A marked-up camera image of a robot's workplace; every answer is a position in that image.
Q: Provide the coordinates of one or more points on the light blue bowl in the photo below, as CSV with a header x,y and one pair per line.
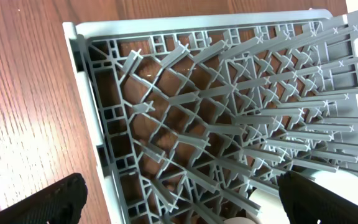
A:
x,y
341,182

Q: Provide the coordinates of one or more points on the pink bowl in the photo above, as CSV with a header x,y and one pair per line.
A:
x,y
239,220

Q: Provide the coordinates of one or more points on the white plastic cup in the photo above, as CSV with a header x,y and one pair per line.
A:
x,y
271,209

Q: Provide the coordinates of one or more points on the grey plastic dish rack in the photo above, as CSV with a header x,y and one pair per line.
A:
x,y
189,115

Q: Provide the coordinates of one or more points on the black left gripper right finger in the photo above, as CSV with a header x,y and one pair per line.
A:
x,y
304,201

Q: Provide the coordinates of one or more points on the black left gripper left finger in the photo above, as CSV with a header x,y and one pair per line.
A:
x,y
61,202

